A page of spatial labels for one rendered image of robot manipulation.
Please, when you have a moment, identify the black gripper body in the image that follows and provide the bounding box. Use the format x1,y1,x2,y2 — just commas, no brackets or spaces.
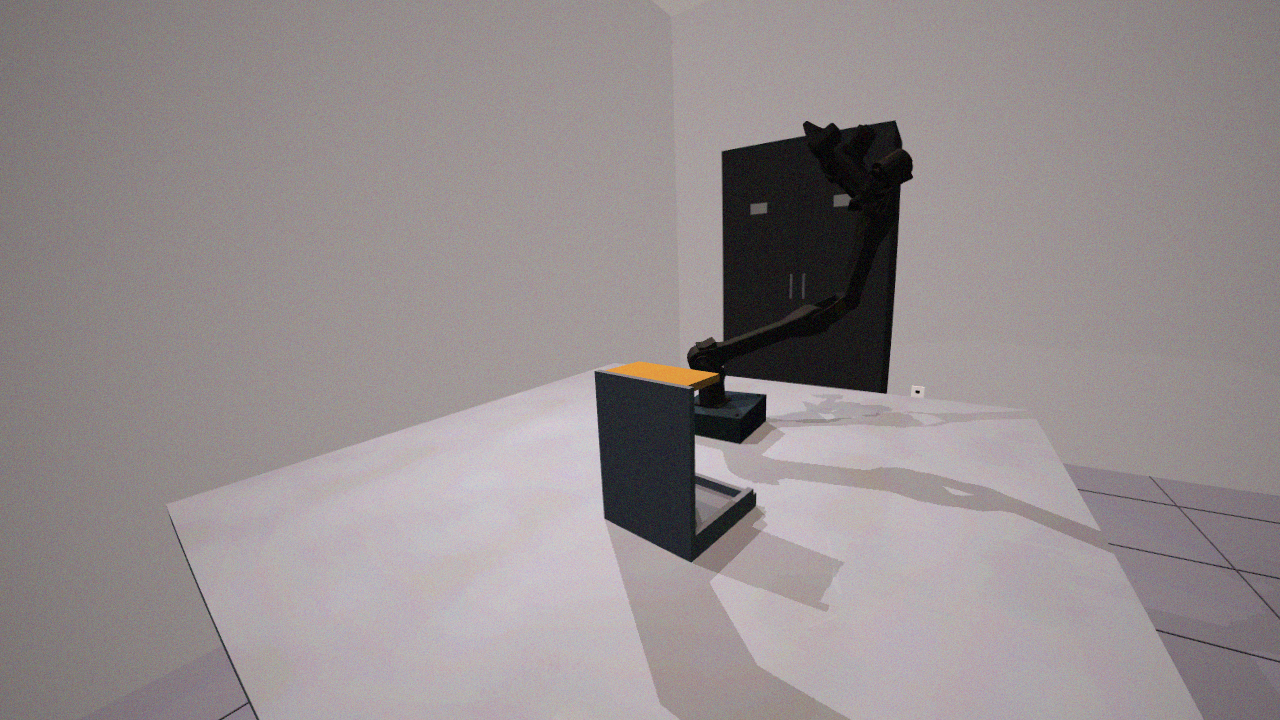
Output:
806,123,861,188

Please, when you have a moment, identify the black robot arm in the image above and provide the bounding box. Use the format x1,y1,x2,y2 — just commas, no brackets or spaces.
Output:
687,124,913,409

